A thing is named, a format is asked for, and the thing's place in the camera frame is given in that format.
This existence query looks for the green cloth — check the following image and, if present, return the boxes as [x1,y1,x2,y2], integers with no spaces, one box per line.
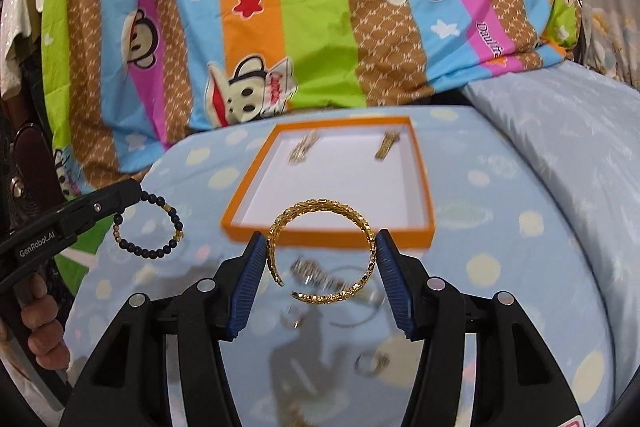
[52,232,108,298]

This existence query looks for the orange shallow box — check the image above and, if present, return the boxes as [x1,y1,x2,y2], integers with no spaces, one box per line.
[221,117,436,250]

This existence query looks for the grey floral cloth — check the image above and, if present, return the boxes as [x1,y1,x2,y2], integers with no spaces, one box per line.
[575,0,640,88]

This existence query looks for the silver wristwatch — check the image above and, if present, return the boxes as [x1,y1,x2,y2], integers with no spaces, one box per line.
[290,257,358,295]

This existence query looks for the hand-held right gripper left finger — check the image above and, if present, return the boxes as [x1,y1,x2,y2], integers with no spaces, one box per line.
[59,232,271,427]

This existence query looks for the striped cartoon printed blanket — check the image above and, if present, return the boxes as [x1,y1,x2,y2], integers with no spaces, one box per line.
[37,0,586,188]

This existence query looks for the dark brown bag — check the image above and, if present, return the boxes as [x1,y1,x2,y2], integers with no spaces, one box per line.
[0,97,71,233]

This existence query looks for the light blue pillow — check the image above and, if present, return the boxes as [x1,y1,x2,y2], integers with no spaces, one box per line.
[460,57,640,408]

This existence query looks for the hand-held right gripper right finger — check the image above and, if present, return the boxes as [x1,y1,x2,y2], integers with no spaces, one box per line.
[375,229,583,427]

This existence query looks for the silver ring with stone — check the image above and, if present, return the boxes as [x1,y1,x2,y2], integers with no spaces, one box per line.
[354,349,388,375]

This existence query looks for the person's left hand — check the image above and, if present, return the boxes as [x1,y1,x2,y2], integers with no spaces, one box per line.
[0,274,72,374]

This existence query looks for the gold chain-pattern bangle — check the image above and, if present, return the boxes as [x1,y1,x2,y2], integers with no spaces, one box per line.
[268,201,377,304]

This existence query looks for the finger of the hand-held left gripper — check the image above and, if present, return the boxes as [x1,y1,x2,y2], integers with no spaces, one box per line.
[65,179,144,238]

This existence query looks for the black bead bracelet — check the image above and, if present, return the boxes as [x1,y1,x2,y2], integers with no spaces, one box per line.
[112,191,185,253]

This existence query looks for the blue dotted cloth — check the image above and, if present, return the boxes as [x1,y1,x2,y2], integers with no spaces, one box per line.
[65,104,616,427]

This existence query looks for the pearl bracelet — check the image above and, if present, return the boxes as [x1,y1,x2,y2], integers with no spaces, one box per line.
[287,130,322,165]

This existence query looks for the gold wristwatch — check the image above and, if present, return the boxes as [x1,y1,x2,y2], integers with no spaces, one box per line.
[374,130,403,162]

